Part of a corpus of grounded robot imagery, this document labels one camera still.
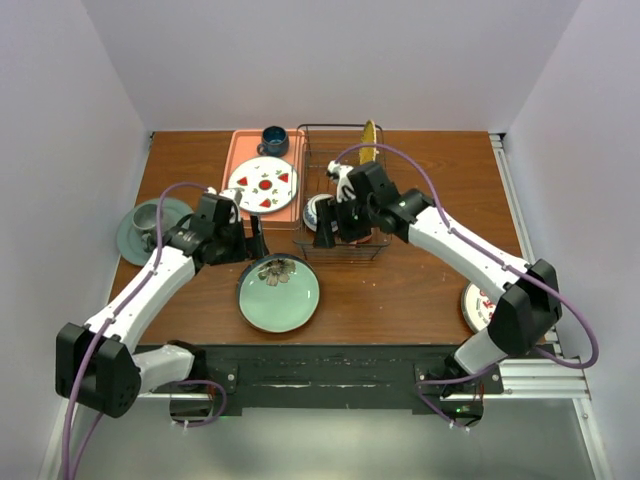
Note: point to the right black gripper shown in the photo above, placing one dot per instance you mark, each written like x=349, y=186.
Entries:
x=327, y=212

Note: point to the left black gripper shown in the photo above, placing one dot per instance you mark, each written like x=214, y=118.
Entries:
x=255, y=249

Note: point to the blue white porcelain bowl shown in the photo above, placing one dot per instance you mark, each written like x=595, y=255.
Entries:
x=310, y=216

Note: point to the pink ceramic mug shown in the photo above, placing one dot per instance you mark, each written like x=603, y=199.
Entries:
x=360, y=241

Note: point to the light green flower plate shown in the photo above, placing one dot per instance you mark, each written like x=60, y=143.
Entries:
x=300, y=304

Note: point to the yellow woven bamboo plate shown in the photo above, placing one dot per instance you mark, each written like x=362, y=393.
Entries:
x=369, y=138

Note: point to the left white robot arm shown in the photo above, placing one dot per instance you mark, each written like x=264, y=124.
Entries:
x=97, y=364

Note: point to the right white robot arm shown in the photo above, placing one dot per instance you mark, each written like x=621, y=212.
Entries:
x=525, y=308

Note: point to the dark teal plate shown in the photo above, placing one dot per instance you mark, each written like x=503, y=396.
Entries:
x=263, y=285

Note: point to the white watermelon pattern plate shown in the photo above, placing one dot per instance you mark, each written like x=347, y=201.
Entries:
x=267, y=184

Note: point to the grey green saucer plate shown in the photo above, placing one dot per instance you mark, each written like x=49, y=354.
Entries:
x=129, y=244

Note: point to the dark blue mug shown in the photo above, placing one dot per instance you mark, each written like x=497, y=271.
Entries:
x=274, y=142

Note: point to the pink plastic tray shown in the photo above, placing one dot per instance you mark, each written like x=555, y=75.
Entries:
x=242, y=148

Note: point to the grey metal mug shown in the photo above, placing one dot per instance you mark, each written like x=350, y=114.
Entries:
x=146, y=218

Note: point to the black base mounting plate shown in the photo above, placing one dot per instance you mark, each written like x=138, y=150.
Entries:
x=389, y=377

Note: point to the white plate red characters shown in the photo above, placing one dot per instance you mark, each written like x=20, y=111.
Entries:
x=476, y=307

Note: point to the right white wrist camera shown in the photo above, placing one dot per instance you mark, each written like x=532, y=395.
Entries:
x=338, y=173

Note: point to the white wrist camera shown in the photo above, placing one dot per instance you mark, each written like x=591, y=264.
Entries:
x=338, y=173
x=232, y=196

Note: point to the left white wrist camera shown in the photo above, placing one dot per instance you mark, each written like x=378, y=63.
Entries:
x=232, y=196

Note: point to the black wire dish rack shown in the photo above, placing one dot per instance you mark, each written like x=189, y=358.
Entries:
x=321, y=144

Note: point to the aluminium frame rail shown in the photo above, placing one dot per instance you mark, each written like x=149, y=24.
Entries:
x=544, y=380

